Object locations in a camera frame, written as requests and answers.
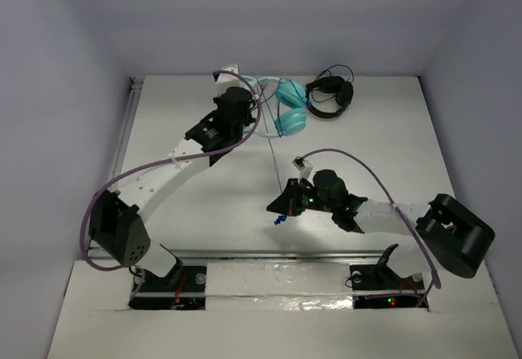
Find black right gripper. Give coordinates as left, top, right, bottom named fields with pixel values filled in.
left=268, top=178, right=336, bottom=216

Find teal cat ear headphones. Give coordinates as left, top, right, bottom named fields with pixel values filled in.
left=246, top=76, right=307, bottom=139

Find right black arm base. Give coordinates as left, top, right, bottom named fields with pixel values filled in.
left=344, top=244, right=429, bottom=309

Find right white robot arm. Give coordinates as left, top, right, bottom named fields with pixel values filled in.
left=266, top=170, right=495, bottom=288

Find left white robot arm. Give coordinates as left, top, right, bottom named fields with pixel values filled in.
left=83, top=86, right=260, bottom=289

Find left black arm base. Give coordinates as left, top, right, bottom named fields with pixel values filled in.
left=128, top=258, right=207, bottom=311

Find black headphones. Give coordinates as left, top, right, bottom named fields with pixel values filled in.
left=305, top=64, right=355, bottom=121

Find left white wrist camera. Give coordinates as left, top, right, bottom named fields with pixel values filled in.
left=213, top=64, right=241, bottom=95

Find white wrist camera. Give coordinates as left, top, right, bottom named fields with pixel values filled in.
left=213, top=64, right=241, bottom=95
left=292, top=157, right=313, bottom=187

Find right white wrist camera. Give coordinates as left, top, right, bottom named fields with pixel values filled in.
left=292, top=157, right=313, bottom=187

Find aluminium front rail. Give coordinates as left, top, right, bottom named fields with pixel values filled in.
left=171, top=250, right=383, bottom=259

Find aluminium rail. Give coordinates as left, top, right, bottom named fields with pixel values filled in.
left=108, top=77, right=144, bottom=180
left=171, top=250, right=383, bottom=259

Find aluminium left side rail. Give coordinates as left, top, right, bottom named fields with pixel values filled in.
left=108, top=77, right=144, bottom=180

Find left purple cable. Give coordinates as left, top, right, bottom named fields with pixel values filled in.
left=78, top=70, right=262, bottom=271

